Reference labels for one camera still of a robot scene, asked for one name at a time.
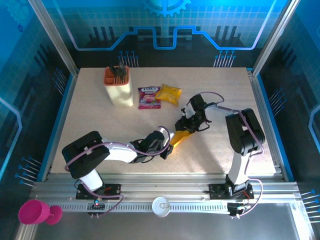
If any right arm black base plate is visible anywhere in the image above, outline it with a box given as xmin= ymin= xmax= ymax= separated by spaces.
xmin=208 ymin=183 xmax=255 ymax=201

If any orange cream utensil holder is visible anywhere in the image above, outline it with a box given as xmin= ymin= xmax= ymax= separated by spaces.
xmin=103 ymin=65 xmax=134 ymax=108

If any small circuit board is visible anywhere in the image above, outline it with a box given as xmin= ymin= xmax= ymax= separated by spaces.
xmin=86 ymin=197 xmax=107 ymax=218
xmin=226 ymin=202 xmax=251 ymax=218

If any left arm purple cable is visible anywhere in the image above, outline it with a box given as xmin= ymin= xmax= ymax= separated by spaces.
xmin=64 ymin=125 xmax=175 ymax=218

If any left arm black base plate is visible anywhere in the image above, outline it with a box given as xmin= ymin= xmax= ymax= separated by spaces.
xmin=75 ymin=183 xmax=122 ymax=201

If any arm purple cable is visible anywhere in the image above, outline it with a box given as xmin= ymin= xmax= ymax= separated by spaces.
xmin=186 ymin=91 xmax=265 ymax=220
xmin=64 ymin=125 xmax=175 ymax=218

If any pink plastic goblet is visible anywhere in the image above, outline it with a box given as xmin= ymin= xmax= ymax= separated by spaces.
xmin=17 ymin=199 xmax=63 ymax=226

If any yellow paper sheet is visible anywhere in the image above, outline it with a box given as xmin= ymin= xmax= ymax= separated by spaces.
xmin=169 ymin=128 xmax=193 ymax=148

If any blue-edged aluminium side rail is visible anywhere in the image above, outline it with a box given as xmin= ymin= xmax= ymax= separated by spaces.
xmin=246 ymin=67 xmax=288 ymax=182
xmin=37 ymin=73 xmax=81 ymax=182

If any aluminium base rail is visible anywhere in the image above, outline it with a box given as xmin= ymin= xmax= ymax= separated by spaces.
xmin=31 ymin=173 xmax=301 ymax=201

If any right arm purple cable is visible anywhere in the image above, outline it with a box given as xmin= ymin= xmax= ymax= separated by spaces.
xmin=186 ymin=91 xmax=265 ymax=220

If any purple candy bag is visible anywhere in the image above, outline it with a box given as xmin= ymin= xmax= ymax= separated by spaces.
xmin=137 ymin=86 xmax=162 ymax=110

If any white slotted cable duct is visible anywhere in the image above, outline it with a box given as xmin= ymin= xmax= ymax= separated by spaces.
xmin=58 ymin=201 xmax=232 ymax=213

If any aluminium upright post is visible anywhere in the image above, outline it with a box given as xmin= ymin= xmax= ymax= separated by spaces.
xmin=251 ymin=0 xmax=301 ymax=76
xmin=27 ymin=0 xmax=80 ymax=76

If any yellow snack bag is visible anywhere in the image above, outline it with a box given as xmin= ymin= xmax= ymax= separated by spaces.
xmin=154 ymin=83 xmax=183 ymax=107

